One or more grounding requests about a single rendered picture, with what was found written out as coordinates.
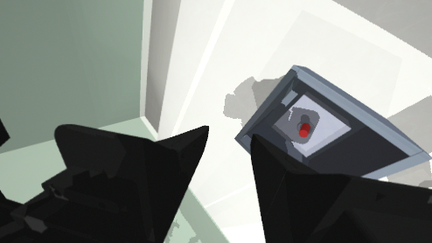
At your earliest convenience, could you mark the red peg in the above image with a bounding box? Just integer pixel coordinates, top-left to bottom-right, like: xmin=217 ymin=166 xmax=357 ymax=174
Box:
xmin=299 ymin=123 xmax=310 ymax=137

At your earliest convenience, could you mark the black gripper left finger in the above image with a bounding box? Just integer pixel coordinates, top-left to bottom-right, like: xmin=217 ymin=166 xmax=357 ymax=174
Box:
xmin=54 ymin=124 xmax=209 ymax=243

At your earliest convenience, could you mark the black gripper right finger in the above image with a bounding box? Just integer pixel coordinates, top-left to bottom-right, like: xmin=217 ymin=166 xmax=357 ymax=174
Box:
xmin=250 ymin=134 xmax=432 ymax=243

